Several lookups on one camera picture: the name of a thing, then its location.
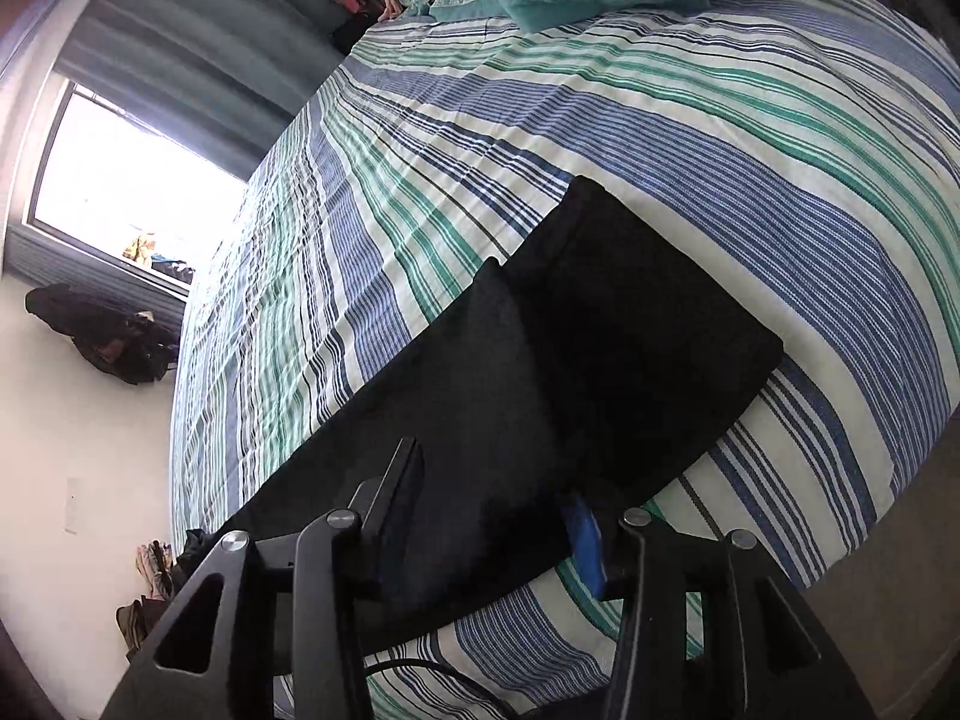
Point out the white wall switch plate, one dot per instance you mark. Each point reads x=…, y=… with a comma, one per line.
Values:
x=72, y=505

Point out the blue curtain right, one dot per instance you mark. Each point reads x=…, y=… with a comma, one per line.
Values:
x=222, y=77

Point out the colourful folded clothes stack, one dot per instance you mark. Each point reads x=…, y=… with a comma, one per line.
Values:
x=136, y=620

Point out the blue curtain left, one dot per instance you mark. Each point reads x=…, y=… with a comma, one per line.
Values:
x=41, y=259

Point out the striped bed with cover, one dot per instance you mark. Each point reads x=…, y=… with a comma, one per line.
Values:
x=804, y=152

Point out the black pants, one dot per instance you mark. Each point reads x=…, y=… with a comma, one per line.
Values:
x=594, y=365

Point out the blue curtain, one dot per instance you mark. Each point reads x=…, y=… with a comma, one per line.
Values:
x=222, y=77
x=41, y=259

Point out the dark coats on rack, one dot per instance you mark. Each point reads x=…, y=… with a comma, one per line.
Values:
x=120, y=343

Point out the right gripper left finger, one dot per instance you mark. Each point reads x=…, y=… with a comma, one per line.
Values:
x=212, y=654

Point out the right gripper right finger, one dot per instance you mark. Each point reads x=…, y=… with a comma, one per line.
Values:
x=711, y=628

